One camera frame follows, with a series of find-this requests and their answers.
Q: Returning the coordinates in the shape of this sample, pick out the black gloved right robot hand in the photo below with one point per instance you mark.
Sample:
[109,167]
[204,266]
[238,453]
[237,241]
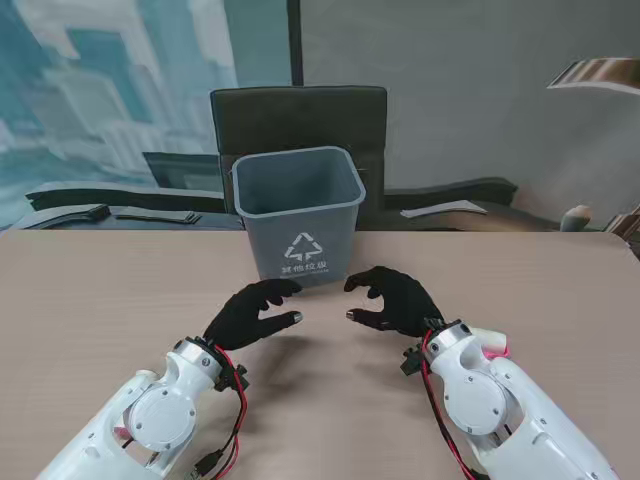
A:
[405,305]

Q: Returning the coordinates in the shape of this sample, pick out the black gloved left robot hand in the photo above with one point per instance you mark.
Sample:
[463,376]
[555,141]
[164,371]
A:
[240,320]

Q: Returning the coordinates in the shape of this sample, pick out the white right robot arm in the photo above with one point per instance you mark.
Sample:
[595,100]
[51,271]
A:
[475,395]

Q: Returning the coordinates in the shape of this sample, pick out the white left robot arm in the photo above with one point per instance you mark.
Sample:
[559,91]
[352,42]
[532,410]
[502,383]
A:
[160,410]

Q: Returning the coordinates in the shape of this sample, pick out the grey plastic waste bin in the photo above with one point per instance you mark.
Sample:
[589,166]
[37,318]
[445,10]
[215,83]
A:
[300,240]

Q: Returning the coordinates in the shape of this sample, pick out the white paper sheet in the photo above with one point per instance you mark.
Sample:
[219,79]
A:
[442,209]

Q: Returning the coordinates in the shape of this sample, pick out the dark paper stack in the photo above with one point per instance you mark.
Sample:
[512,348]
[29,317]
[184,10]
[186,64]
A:
[155,216]

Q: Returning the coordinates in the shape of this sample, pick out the black curved desk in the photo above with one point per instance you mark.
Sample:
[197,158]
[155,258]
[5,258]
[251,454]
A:
[150,200]

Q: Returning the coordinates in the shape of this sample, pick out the small black desk object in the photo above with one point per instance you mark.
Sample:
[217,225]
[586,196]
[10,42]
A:
[95,212]

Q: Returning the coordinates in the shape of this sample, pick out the black office chair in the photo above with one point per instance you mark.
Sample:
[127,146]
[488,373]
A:
[300,120]

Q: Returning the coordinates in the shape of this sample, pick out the brown wooden furniture piece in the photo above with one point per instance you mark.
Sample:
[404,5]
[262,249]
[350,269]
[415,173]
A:
[625,224]

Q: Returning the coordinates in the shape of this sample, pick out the brown curved wooden board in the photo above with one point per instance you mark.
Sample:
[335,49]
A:
[600,75]

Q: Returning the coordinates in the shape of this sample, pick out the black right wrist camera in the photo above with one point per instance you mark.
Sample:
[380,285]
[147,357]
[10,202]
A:
[411,361]

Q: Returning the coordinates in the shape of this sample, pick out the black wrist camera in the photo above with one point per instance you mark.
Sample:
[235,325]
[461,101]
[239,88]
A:
[232,380]
[411,361]

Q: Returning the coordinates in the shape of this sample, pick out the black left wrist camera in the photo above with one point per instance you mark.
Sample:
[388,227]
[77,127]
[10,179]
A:
[232,380]

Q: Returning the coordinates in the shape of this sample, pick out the black window post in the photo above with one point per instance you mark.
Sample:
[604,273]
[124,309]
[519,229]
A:
[295,42]

